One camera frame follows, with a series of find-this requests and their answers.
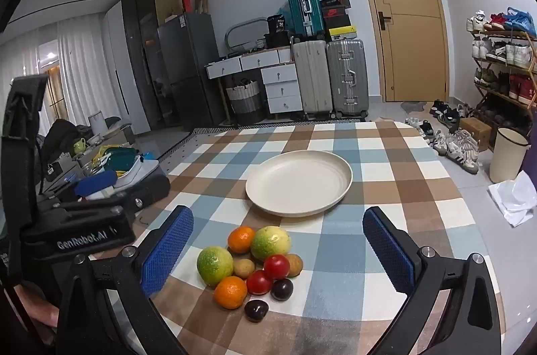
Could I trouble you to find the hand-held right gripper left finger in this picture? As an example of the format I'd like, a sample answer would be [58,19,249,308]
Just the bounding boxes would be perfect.
[56,205,194,355]

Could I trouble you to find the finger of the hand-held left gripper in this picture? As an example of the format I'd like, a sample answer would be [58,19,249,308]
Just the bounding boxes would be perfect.
[54,174,171,218]

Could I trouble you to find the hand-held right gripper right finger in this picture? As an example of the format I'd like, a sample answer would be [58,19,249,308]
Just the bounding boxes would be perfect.
[363,206,504,355]

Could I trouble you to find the yellow green citrus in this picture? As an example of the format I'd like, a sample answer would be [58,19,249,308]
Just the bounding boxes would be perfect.
[251,226,292,262]
[197,246,234,285]

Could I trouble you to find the orange mandarin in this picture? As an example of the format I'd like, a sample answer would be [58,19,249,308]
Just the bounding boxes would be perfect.
[227,226,256,254]
[213,275,248,310]

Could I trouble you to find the brown longan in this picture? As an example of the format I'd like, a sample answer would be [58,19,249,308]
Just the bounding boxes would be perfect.
[286,253,304,278]
[233,258,256,280]

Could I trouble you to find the red tomato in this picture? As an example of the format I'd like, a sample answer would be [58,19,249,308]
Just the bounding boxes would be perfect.
[263,255,291,281]
[246,270,273,296]

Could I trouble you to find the dark purple plum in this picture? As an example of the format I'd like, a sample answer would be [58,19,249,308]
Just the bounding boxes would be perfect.
[244,300,270,323]
[271,278,294,302]

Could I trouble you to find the cream round plate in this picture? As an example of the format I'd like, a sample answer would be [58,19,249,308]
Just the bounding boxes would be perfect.
[245,150,353,218]

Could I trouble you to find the person's left hand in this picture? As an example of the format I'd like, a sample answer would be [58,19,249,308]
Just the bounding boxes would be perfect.
[14,283,59,328]

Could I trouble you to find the white tray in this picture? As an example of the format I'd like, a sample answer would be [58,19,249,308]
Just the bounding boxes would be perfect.
[113,159,161,189]

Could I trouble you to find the dark green bowl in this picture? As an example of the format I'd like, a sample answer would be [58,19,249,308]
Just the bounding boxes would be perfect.
[103,147,140,172]

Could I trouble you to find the blue box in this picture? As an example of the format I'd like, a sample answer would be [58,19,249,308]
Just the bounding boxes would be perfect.
[75,169,119,198]

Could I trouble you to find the checked tablecloth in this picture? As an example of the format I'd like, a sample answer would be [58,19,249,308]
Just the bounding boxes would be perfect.
[90,120,504,355]

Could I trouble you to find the white cylindrical container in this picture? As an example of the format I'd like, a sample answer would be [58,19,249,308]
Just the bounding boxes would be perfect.
[88,110,105,135]

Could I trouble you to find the black jacket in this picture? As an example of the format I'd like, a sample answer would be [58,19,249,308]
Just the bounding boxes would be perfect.
[42,119,91,167]

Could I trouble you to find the white wardrobe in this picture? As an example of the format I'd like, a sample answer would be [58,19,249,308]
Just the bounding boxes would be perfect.
[103,0,152,134]

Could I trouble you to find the woven laundry basket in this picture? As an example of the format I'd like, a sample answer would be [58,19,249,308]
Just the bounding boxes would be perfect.
[227,80,266,126]

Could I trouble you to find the grey refrigerator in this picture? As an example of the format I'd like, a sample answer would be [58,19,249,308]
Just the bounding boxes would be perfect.
[157,13,228,126]

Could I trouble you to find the scattered loose sneakers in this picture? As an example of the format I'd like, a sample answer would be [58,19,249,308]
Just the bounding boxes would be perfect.
[405,100,481,174]

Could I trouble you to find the white plastic bag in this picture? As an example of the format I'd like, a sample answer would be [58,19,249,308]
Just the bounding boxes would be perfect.
[487,170,537,228]

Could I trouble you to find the white sheer curtain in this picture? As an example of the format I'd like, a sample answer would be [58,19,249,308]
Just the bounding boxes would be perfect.
[0,11,123,129]

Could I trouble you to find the dark glass cabinet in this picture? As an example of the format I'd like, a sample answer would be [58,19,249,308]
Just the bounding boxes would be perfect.
[124,0,178,130]

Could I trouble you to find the brown cardboard box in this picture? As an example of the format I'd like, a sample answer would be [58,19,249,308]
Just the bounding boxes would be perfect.
[459,117,492,151]

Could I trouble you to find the white waste bin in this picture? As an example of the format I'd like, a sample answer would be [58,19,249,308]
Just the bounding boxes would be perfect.
[489,127,530,184]

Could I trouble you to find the white drawer desk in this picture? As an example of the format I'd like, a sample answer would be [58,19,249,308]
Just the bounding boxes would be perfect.
[205,46,303,121]

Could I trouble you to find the silver suitcase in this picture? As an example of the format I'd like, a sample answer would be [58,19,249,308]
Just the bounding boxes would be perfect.
[326,39,370,119]

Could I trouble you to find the beige suitcase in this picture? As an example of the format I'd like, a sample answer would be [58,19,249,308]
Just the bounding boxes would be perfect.
[292,40,334,120]

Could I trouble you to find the black bag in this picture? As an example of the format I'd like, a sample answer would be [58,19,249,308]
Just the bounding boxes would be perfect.
[264,15,291,47]

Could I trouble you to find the yellow black shoebox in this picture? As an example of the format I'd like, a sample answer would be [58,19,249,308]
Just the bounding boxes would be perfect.
[328,25,358,42]

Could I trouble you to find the tan wooden door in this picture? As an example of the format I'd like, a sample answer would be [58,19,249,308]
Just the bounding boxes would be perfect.
[349,0,450,103]

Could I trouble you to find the wooden shoe rack with shoes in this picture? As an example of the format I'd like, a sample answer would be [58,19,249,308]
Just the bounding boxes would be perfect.
[467,11,537,125]

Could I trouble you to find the teal suitcase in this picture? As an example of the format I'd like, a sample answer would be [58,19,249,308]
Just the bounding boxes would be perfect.
[285,0,322,39]

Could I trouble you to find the red black shoebox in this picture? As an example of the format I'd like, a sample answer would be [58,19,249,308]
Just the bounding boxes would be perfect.
[321,6,351,20]

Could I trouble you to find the grey metal frame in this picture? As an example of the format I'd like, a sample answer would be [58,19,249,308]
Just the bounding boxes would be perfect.
[224,18,269,54]

